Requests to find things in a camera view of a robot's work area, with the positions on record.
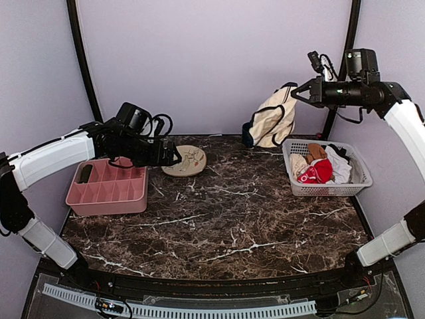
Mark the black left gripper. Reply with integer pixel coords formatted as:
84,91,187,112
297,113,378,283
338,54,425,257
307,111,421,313
120,133,182,167

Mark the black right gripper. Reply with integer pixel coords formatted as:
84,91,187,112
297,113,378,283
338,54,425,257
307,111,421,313
292,75,365,109

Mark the cream underwear with navy trim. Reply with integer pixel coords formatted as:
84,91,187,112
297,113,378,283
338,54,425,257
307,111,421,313
249,82,298,148

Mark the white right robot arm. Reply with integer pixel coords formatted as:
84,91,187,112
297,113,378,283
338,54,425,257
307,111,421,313
291,76,424,288

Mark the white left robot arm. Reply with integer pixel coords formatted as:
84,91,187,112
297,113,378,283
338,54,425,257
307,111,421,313
1,119,182,290

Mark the bird pattern ceramic plate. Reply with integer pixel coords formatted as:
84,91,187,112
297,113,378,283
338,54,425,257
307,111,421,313
161,145,207,177

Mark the pink divided organizer box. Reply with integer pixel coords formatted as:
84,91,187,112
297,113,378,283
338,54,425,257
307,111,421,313
66,158,149,216

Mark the brown garment in basket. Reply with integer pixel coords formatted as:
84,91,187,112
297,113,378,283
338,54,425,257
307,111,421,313
305,143,327,164

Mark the beige garment in basket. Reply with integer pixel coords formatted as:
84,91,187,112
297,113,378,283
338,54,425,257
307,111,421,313
290,154,309,179

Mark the dark blue mug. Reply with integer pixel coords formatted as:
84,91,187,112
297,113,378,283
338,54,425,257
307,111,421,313
242,122,254,148

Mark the red garment in basket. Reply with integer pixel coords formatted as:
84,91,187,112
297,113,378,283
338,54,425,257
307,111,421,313
297,158,334,184

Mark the black rolled item in organizer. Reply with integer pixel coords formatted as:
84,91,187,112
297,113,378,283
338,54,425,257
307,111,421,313
78,164,93,184

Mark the white garment in basket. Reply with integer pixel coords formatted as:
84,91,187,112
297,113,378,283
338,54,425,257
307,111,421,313
325,144,352,184

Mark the white plastic laundry basket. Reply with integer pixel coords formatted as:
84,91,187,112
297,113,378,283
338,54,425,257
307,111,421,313
282,138,373,197

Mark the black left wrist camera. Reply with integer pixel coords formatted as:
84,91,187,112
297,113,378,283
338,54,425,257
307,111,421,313
116,102,150,134

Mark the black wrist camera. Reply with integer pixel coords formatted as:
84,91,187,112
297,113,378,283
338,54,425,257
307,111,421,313
116,102,150,134
344,49,381,84

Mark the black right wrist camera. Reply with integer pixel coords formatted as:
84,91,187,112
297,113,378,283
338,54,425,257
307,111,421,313
344,49,381,84

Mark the grey slotted cable duct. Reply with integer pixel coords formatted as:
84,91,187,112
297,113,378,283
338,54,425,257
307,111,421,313
42,283,317,319

